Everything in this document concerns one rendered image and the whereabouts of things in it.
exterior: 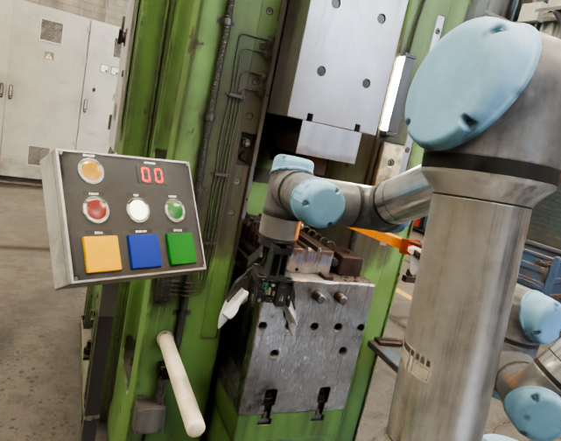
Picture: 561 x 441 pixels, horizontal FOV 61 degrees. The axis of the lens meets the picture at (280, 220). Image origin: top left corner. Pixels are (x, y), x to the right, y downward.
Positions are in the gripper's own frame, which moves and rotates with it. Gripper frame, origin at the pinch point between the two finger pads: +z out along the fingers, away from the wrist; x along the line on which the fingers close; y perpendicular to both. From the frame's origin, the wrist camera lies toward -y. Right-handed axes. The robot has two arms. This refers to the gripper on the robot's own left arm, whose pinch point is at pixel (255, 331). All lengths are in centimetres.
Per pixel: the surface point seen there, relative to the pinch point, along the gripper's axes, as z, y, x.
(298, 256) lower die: -3, -48, 21
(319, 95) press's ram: -51, -47, 16
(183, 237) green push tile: -9.9, -26.3, -15.3
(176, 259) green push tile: -5.5, -22.5, -16.2
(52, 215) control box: -13.1, -16.9, -42.5
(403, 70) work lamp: -65, -63, 47
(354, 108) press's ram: -49, -49, 28
